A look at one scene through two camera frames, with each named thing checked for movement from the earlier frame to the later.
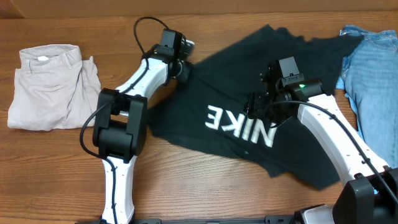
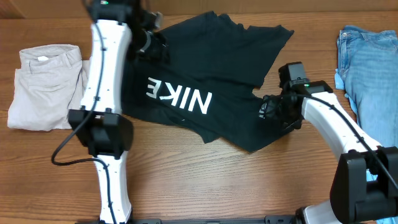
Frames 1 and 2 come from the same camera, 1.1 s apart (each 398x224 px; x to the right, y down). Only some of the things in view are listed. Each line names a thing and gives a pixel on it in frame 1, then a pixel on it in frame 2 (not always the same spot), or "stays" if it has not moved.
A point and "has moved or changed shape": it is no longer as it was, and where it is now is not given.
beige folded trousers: (54, 89) stays
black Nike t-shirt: (205, 107) has moved or changed shape
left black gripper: (176, 75) to (160, 49)
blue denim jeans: (370, 83) stays
